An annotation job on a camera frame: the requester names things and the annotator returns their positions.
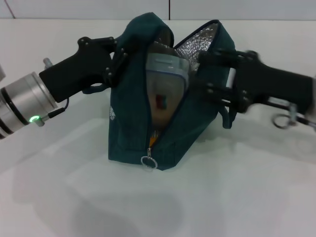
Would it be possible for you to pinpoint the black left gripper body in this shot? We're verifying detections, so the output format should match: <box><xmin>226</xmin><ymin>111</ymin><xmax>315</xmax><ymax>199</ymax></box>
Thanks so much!
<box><xmin>39</xmin><ymin>36</ymin><xmax>113</xmax><ymax>103</ymax></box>

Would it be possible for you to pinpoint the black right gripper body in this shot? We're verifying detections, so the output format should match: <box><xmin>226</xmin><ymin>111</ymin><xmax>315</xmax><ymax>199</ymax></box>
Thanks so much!
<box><xmin>231</xmin><ymin>50</ymin><xmax>315</xmax><ymax>116</ymax></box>

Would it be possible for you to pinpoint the dark teal insulated lunch bag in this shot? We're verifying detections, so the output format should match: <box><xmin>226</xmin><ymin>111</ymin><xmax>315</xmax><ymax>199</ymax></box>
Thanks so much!
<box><xmin>82</xmin><ymin>12</ymin><xmax>237</xmax><ymax>171</ymax></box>

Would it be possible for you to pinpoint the clear food container blue rim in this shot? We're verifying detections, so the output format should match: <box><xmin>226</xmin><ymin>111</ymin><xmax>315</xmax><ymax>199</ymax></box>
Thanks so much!
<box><xmin>145</xmin><ymin>41</ymin><xmax>191</xmax><ymax>127</ymax></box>

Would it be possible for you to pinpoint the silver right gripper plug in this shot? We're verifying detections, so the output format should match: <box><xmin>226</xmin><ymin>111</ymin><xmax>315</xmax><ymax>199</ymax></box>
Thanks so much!
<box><xmin>288</xmin><ymin>103</ymin><xmax>298</xmax><ymax>127</ymax></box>

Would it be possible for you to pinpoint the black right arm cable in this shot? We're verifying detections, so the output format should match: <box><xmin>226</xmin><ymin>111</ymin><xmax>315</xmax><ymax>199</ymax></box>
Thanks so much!
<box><xmin>268</xmin><ymin>97</ymin><xmax>316</xmax><ymax>130</ymax></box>

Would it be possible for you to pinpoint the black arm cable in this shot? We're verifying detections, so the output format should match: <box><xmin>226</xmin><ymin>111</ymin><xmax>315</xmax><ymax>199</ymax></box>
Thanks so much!
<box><xmin>268</xmin><ymin>97</ymin><xmax>316</xmax><ymax>130</ymax></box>
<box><xmin>47</xmin><ymin>97</ymin><xmax>70</xmax><ymax>119</ymax></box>

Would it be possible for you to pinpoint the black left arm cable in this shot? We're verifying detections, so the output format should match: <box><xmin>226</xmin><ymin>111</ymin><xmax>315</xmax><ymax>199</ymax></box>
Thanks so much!
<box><xmin>47</xmin><ymin>97</ymin><xmax>70</xmax><ymax>119</ymax></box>

